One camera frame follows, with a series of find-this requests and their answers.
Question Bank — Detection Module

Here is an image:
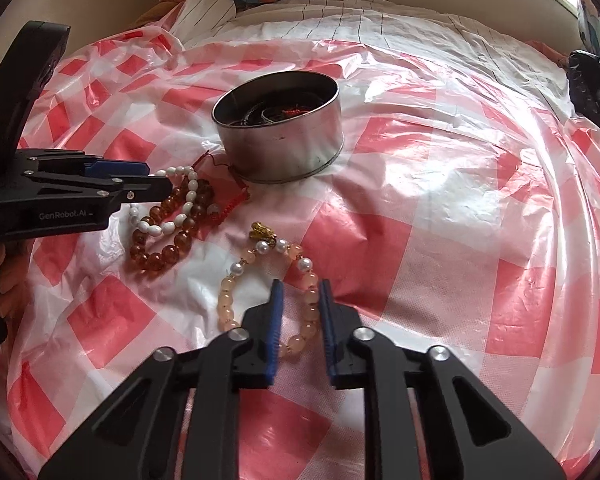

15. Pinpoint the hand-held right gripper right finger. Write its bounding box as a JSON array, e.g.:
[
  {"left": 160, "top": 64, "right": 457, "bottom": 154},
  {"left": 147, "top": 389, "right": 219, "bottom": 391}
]
[{"left": 317, "top": 280, "right": 566, "bottom": 480}]

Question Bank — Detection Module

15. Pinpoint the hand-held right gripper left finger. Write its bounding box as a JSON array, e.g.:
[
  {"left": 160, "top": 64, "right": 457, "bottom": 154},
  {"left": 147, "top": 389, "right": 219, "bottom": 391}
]
[{"left": 37, "top": 280, "right": 285, "bottom": 480}]

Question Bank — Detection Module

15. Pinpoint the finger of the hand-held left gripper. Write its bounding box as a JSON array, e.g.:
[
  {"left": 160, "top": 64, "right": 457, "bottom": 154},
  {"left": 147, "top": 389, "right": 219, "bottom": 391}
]
[
  {"left": 19, "top": 149, "right": 150, "bottom": 178},
  {"left": 27, "top": 170, "right": 174, "bottom": 207}
]

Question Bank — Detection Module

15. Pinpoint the white pearl bracelet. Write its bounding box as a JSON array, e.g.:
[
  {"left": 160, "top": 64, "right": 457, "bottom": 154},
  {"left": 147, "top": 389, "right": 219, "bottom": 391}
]
[{"left": 128, "top": 166, "right": 199, "bottom": 238}]

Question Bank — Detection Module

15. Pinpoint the peach bead bracelet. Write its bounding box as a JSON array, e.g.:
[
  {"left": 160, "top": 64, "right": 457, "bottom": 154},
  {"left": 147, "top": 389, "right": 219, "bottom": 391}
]
[{"left": 217, "top": 221, "right": 322, "bottom": 361}]

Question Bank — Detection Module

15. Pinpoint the amber bead bracelet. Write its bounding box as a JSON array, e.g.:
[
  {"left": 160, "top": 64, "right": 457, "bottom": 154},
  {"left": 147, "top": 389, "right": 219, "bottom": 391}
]
[{"left": 128, "top": 179, "right": 221, "bottom": 267}]

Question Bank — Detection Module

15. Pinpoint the red cord bracelet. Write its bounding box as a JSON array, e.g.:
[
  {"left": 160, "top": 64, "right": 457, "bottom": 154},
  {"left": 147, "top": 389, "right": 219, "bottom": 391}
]
[{"left": 192, "top": 150, "right": 253, "bottom": 226}]

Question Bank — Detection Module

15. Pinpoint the pile of mixed bracelets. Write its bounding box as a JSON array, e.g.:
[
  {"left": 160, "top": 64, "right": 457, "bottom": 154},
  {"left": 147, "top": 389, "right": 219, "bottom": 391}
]
[{"left": 227, "top": 92, "right": 326, "bottom": 127}]

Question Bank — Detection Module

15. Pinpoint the round silver metal tin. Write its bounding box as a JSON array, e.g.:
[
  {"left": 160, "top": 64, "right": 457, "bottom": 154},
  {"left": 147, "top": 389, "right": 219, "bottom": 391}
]
[{"left": 211, "top": 71, "right": 345, "bottom": 184}]

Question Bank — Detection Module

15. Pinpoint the person's left hand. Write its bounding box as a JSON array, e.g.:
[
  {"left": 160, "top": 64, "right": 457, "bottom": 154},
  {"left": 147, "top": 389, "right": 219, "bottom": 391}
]
[{"left": 0, "top": 240, "right": 31, "bottom": 323}]

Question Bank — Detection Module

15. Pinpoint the red white checkered plastic sheet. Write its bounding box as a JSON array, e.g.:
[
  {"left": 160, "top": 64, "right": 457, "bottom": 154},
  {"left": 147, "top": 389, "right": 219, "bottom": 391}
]
[{"left": 0, "top": 25, "right": 600, "bottom": 480}]

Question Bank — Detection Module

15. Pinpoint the orange pink cloth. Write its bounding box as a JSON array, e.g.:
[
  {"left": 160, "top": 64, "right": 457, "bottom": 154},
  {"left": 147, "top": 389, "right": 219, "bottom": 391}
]
[{"left": 132, "top": 0, "right": 197, "bottom": 27}]

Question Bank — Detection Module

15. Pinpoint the white striped bedsheet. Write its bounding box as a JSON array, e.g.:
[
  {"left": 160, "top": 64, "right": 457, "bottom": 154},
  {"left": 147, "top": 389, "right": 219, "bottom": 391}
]
[{"left": 170, "top": 0, "right": 573, "bottom": 108}]

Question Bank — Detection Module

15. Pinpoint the pink garment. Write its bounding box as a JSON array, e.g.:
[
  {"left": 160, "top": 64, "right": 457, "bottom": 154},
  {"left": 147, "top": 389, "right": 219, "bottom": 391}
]
[{"left": 530, "top": 40, "right": 570, "bottom": 70}]

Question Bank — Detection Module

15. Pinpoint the dark floral cloth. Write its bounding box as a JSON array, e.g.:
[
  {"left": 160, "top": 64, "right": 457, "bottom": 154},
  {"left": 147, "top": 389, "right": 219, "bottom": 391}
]
[{"left": 567, "top": 50, "right": 600, "bottom": 161}]

